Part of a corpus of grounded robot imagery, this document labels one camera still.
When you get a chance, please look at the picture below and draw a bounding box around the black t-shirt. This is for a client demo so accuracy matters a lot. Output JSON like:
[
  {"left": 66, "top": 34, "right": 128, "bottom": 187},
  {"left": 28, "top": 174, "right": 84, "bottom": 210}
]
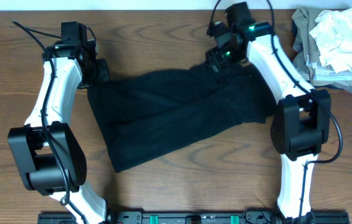
[{"left": 87, "top": 64, "right": 276, "bottom": 172}]

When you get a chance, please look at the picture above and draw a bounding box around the beige folded garment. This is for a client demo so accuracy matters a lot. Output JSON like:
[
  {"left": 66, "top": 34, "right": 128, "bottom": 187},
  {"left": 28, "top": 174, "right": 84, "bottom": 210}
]
[{"left": 292, "top": 7, "right": 352, "bottom": 93}]

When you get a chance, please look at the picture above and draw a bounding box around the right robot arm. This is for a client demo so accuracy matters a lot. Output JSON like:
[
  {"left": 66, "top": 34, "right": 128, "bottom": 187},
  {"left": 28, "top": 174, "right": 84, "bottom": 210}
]
[{"left": 206, "top": 2, "right": 330, "bottom": 223}]

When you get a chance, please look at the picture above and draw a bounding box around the white crumpled garment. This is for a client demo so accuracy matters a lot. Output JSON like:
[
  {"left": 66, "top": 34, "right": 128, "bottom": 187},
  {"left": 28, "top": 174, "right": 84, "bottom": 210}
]
[{"left": 309, "top": 8, "right": 352, "bottom": 73}]

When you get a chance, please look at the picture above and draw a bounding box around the light blue striped garment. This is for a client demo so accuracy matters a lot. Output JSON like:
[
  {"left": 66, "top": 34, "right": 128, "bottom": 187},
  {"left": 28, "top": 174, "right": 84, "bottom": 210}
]
[{"left": 306, "top": 55, "right": 352, "bottom": 83}]

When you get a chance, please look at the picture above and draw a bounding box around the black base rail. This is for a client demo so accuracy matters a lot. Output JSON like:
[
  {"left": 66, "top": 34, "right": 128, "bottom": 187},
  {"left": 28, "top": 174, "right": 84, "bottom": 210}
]
[{"left": 37, "top": 210, "right": 350, "bottom": 224}]

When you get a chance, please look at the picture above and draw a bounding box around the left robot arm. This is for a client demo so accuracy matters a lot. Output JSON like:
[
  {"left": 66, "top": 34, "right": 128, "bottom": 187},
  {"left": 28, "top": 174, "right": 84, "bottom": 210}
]
[{"left": 7, "top": 21, "right": 116, "bottom": 223}]

